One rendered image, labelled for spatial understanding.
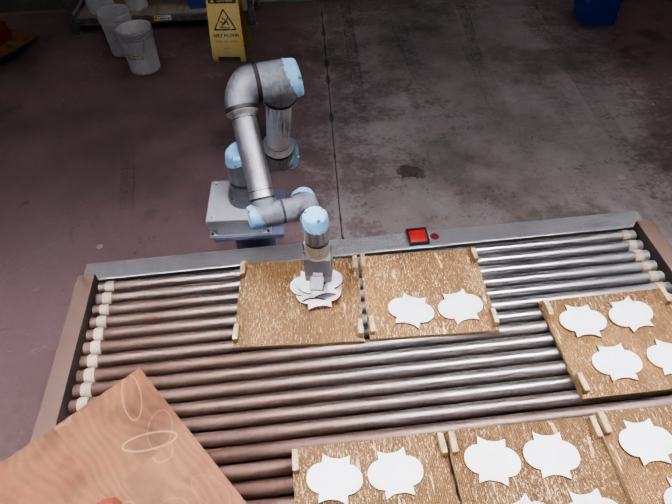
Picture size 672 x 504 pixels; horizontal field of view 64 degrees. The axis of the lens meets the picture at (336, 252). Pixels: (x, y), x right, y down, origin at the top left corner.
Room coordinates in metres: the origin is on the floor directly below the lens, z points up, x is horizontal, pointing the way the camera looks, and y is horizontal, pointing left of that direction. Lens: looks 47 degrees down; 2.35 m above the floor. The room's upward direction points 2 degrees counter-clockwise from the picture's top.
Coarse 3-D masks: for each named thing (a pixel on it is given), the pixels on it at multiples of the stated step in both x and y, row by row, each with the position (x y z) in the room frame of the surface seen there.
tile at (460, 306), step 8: (448, 296) 1.07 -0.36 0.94; (456, 296) 1.07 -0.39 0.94; (464, 296) 1.07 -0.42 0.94; (472, 296) 1.07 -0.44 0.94; (440, 304) 1.04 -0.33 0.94; (448, 304) 1.04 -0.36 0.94; (456, 304) 1.04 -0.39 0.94; (464, 304) 1.04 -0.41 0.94; (472, 304) 1.04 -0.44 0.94; (480, 304) 1.03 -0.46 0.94; (440, 312) 1.01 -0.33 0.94; (448, 312) 1.01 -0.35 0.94; (456, 312) 1.01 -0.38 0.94; (464, 312) 1.01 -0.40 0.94; (472, 312) 1.00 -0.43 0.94; (456, 320) 0.98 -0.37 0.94; (464, 320) 0.98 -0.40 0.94
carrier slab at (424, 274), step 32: (384, 256) 1.27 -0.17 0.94; (416, 256) 1.26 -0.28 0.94; (448, 256) 1.26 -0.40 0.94; (384, 288) 1.12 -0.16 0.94; (416, 288) 1.12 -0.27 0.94; (448, 288) 1.11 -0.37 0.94; (480, 288) 1.11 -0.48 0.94; (384, 320) 0.99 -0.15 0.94; (448, 320) 0.98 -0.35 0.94; (480, 320) 0.98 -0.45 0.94
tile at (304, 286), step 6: (336, 276) 1.14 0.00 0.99; (300, 282) 1.12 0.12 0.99; (306, 282) 1.12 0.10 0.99; (330, 282) 1.12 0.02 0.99; (336, 282) 1.11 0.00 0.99; (300, 288) 1.09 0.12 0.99; (306, 288) 1.09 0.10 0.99; (324, 288) 1.09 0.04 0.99; (330, 288) 1.09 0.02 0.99; (312, 294) 1.07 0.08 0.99; (318, 294) 1.07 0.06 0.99; (324, 294) 1.07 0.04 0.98
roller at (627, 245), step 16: (624, 240) 1.32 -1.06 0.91; (640, 240) 1.31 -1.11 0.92; (480, 256) 1.26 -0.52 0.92; (496, 256) 1.26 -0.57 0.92; (512, 256) 1.26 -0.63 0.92; (528, 256) 1.26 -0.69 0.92; (544, 256) 1.26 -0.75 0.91; (560, 256) 1.26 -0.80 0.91; (576, 256) 1.27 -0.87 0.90; (160, 288) 1.17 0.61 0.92; (176, 288) 1.17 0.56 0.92; (192, 288) 1.17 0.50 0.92; (208, 288) 1.17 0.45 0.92; (224, 288) 1.17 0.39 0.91; (96, 304) 1.13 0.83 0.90
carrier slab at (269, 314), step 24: (264, 264) 1.25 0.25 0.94; (288, 264) 1.25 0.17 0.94; (336, 264) 1.24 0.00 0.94; (240, 288) 1.15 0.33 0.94; (264, 288) 1.14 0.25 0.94; (288, 288) 1.14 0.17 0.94; (240, 312) 1.05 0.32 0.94; (264, 312) 1.04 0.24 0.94; (288, 312) 1.04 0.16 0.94; (312, 312) 1.03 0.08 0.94; (336, 312) 1.03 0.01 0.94; (360, 312) 1.03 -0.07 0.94; (240, 336) 0.95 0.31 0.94; (264, 336) 0.95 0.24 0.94; (288, 336) 0.94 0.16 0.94; (312, 336) 0.94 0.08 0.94; (336, 336) 0.94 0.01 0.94
